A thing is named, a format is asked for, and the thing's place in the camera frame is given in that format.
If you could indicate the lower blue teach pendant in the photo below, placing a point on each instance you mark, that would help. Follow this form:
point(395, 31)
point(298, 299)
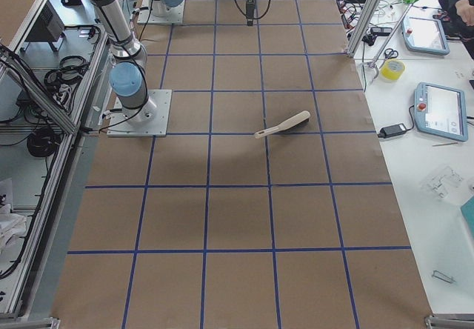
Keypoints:
point(440, 111)

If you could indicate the black power adapter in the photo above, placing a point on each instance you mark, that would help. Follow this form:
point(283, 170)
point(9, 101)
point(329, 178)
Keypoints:
point(393, 130)

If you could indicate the yellow tape roll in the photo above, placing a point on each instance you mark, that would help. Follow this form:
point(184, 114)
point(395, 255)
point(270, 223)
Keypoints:
point(392, 69)

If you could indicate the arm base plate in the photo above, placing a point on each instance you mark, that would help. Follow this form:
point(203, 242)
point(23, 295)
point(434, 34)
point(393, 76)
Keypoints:
point(174, 16)
point(152, 120)

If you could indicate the beige hand brush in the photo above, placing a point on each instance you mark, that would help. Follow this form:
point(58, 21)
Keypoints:
point(288, 124)

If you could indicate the blue teach pendant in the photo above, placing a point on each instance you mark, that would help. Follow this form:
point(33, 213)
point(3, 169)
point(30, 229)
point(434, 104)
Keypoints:
point(423, 35)
point(440, 111)

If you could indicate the aluminium frame post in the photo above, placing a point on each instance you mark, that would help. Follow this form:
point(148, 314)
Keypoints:
point(361, 27)

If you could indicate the white crumpled cloth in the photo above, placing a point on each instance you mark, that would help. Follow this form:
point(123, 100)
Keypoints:
point(13, 225)

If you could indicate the upper blue teach pendant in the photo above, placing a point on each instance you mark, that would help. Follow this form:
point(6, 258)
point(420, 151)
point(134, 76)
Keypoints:
point(423, 35)

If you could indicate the black scissors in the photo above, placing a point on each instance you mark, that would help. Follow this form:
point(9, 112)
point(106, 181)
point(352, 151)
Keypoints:
point(390, 53)

